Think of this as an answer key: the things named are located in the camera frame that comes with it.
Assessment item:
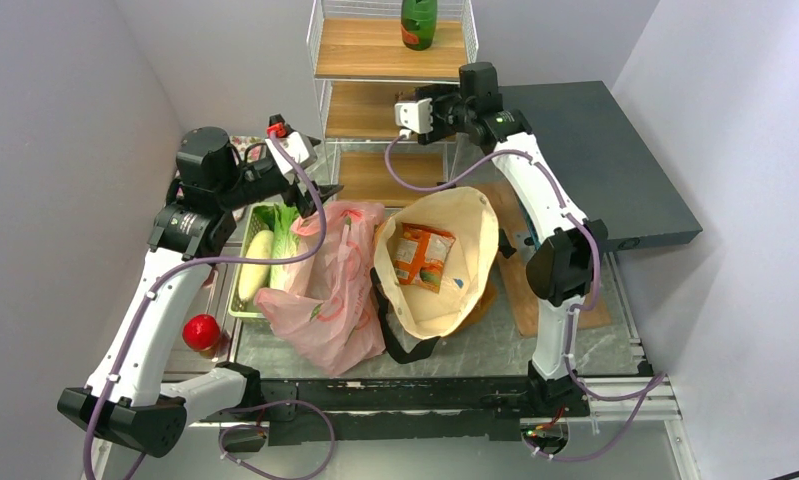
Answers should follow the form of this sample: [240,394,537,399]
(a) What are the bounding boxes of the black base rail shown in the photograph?
[196,376,592,446]

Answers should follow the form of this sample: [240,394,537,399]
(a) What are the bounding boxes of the white daikon radish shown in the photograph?
[237,230,274,302]

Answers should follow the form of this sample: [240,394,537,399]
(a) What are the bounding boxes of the metal baking tray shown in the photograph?
[163,264,241,383]

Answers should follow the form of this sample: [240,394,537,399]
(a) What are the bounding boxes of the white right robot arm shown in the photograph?
[394,62,607,403]

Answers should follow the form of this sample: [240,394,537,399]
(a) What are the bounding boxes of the wooden board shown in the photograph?
[476,180,592,338]

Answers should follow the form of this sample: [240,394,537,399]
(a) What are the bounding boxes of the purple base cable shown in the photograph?
[217,400,337,480]

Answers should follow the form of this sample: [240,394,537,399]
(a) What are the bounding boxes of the green romaine lettuce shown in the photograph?
[268,204,299,290]

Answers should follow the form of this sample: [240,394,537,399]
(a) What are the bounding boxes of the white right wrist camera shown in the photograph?
[394,98,434,140]

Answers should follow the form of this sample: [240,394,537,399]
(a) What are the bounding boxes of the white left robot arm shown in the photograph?
[57,120,338,458]

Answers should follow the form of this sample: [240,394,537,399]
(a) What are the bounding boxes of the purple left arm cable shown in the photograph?
[80,132,329,480]

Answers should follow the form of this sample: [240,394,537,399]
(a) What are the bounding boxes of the grey metal equipment box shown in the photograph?
[501,81,703,252]

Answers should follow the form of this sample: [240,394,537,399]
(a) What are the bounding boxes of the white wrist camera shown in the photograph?
[265,114,321,181]
[394,98,434,140]

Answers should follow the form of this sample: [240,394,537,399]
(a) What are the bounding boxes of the brown paper grocery bag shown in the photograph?
[370,187,499,364]

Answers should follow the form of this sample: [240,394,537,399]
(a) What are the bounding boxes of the green plastic basket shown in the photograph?
[228,203,293,319]

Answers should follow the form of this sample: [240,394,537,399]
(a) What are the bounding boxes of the white wire wooden shelf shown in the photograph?
[306,1,478,208]

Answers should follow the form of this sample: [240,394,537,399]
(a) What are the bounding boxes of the red tomato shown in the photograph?
[181,314,222,352]

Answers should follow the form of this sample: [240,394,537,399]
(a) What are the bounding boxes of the green glass bottle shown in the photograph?
[400,0,438,51]

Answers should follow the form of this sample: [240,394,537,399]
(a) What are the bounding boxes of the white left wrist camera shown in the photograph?
[265,114,321,181]

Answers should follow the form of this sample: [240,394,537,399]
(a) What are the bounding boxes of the pink plastic bag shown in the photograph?
[253,200,385,377]

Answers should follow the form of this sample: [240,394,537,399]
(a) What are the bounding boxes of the orange snack bag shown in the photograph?
[392,223,456,293]

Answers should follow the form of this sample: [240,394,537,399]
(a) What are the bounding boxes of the floral tray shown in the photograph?
[166,135,264,202]

